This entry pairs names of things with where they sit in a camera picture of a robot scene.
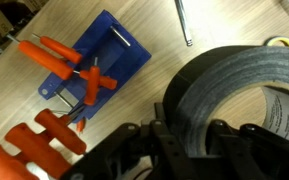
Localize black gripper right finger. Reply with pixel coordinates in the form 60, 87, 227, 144
205, 119, 289, 180

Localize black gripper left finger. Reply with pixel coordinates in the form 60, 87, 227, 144
68, 102, 202, 180

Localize black tape roll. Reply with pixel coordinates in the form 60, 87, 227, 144
162, 44, 289, 158

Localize blue hex key holder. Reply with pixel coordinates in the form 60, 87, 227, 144
37, 9, 152, 121

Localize small cardboard box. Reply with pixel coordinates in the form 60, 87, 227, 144
0, 6, 17, 38

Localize tiny orange-handled hex key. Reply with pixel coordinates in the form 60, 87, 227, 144
76, 118, 86, 134

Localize small orange-handled hex key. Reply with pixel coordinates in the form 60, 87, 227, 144
31, 32, 84, 65
5, 33, 75, 81
83, 56, 102, 107
73, 69, 118, 90

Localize large orange-handled hex key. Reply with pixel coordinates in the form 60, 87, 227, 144
0, 143, 40, 180
4, 122, 72, 179
33, 108, 88, 156

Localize yellow-handled scissors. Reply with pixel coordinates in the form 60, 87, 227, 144
263, 35, 289, 49

